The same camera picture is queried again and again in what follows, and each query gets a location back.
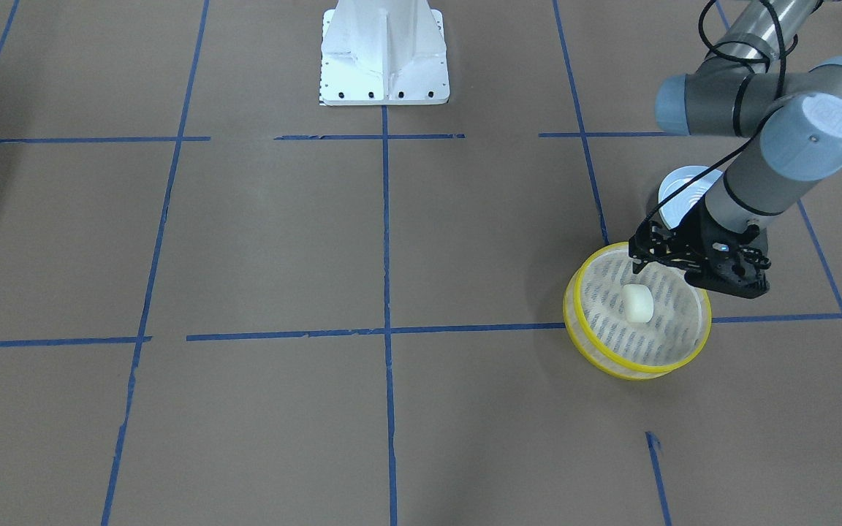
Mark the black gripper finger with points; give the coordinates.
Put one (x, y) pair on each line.
(654, 244)

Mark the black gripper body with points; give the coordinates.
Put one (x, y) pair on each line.
(696, 237)

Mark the white steamed bun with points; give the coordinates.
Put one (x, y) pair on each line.
(638, 303)

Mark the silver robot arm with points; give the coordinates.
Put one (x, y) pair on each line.
(792, 127)

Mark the yellow bamboo steamer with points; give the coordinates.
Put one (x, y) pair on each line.
(634, 325)

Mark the light blue plate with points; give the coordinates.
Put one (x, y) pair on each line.
(672, 213)

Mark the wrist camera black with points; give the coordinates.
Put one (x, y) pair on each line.
(731, 268)

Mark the white pedestal column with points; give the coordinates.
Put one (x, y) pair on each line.
(383, 52)

